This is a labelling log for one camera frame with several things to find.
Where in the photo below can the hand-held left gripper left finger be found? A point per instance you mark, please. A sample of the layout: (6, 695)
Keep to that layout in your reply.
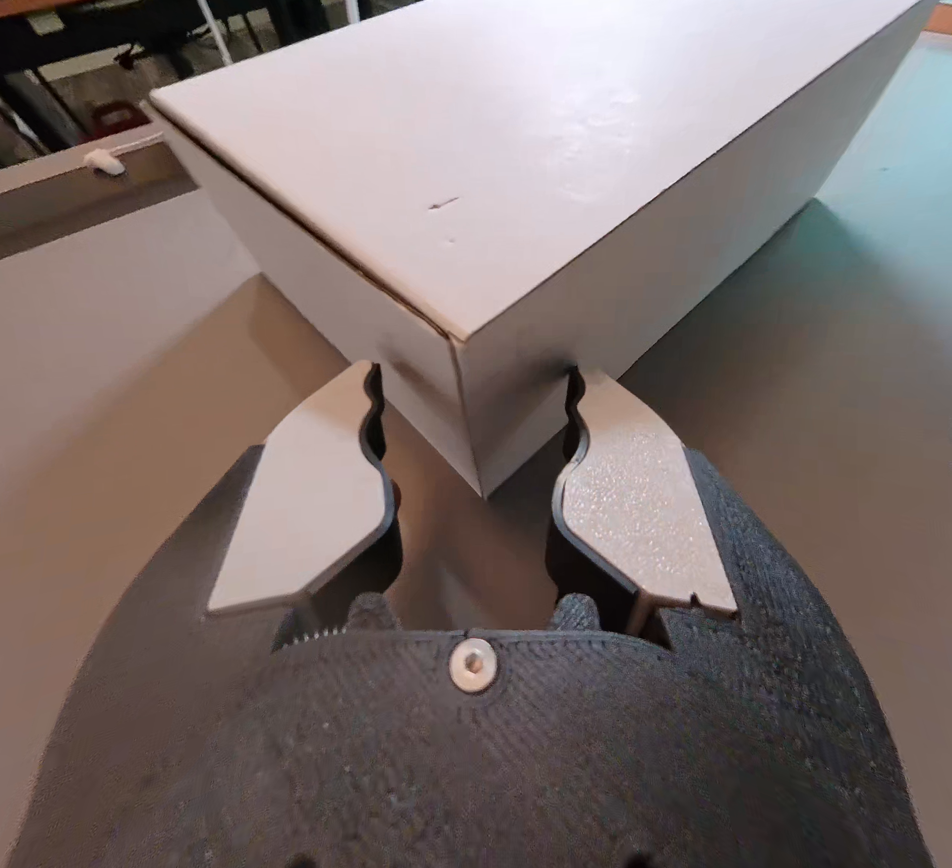
(305, 503)

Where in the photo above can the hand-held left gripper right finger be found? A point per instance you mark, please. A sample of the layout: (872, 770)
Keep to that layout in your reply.
(639, 511)

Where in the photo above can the white cardboard box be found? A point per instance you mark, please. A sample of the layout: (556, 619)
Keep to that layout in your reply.
(520, 139)

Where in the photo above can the small white clip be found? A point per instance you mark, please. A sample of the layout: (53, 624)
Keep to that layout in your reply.
(104, 161)

